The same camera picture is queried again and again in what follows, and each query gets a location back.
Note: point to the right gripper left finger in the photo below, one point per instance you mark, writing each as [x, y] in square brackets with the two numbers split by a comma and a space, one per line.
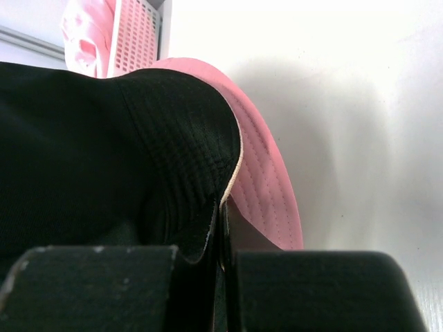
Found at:
[116, 288]

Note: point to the black bucket hat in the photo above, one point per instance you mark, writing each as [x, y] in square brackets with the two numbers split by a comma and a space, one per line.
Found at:
[128, 160]

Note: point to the left corner aluminium profile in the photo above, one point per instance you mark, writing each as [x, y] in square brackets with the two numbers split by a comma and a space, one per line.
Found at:
[31, 43]

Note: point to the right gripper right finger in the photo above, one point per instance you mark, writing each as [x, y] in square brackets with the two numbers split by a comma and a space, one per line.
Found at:
[269, 289]

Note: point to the white plastic basket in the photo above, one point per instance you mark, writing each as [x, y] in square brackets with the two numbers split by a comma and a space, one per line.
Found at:
[140, 35]

